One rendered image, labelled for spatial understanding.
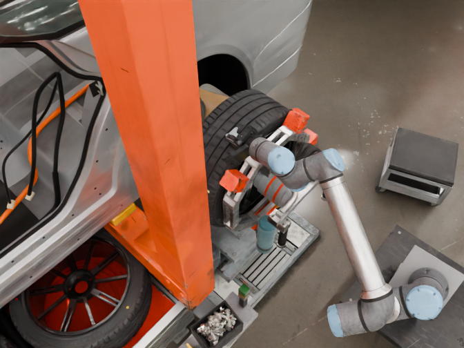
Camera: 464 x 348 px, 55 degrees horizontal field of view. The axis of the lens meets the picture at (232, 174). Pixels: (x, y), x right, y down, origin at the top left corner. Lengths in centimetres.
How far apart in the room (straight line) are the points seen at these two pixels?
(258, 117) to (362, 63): 228
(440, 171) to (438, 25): 202
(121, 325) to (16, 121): 107
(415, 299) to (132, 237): 133
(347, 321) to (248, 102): 97
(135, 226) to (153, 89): 132
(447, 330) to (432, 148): 115
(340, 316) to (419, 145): 165
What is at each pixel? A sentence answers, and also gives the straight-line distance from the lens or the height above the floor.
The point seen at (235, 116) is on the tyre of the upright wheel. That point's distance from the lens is 191.
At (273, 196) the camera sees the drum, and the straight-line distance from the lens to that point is 204.
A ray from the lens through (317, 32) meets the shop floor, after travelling 434.
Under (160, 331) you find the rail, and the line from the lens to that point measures 231.
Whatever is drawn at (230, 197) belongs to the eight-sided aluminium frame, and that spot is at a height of 98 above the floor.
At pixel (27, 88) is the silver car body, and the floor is 103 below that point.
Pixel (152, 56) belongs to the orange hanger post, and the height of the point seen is 200.
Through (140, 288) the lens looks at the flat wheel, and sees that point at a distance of 227.
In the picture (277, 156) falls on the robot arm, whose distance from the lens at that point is 155.
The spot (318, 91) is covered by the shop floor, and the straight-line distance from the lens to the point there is 377.
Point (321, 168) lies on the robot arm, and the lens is 161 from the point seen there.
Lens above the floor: 259
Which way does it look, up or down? 55 degrees down
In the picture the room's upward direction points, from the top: straight up
